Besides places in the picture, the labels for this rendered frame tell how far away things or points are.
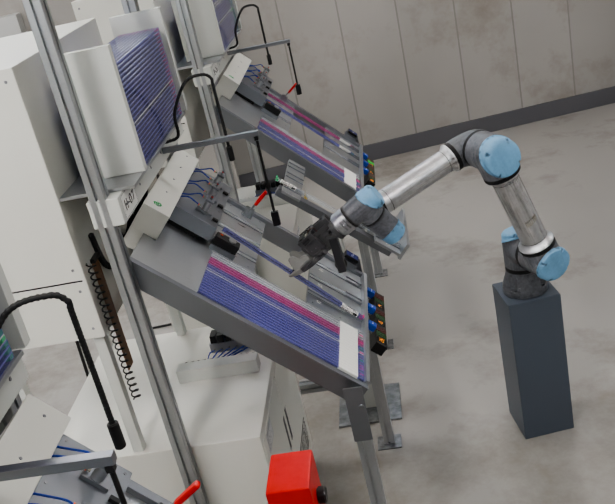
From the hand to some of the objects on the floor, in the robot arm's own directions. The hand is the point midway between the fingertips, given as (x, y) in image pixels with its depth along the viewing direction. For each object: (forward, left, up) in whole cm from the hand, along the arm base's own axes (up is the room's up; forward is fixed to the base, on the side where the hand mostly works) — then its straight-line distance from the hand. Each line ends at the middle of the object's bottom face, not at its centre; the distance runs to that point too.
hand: (294, 273), depth 256 cm
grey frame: (+11, +1, -91) cm, 92 cm away
